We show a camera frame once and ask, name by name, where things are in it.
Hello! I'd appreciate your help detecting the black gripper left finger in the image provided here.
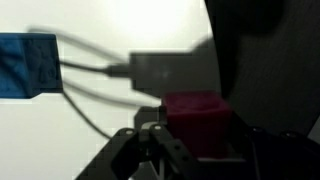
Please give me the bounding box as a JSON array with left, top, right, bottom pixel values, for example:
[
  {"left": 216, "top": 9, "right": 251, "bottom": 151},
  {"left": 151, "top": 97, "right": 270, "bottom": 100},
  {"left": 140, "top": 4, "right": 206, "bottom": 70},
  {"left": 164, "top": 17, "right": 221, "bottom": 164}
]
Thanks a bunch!
[{"left": 139, "top": 122, "right": 200, "bottom": 180}]

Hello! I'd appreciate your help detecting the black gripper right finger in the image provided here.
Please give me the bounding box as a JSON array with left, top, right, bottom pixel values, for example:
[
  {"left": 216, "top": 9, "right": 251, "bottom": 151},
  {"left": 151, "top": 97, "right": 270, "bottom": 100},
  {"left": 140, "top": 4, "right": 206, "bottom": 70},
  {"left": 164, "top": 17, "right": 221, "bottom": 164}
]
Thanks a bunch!
[{"left": 229, "top": 112, "right": 320, "bottom": 180}]

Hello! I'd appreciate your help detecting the pink cube block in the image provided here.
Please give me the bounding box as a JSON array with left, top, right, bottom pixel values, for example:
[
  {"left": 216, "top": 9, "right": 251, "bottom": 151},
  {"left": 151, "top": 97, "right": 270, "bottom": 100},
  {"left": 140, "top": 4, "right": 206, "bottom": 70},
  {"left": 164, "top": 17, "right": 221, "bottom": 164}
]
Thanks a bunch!
[{"left": 162, "top": 91, "right": 232, "bottom": 159}]

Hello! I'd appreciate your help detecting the blue flat block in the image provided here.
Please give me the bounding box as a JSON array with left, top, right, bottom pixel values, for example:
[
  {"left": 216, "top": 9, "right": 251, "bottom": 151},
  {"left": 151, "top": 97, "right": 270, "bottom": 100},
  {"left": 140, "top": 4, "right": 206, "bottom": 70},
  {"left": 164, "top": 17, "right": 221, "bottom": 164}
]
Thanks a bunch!
[{"left": 0, "top": 33, "right": 63, "bottom": 99}]

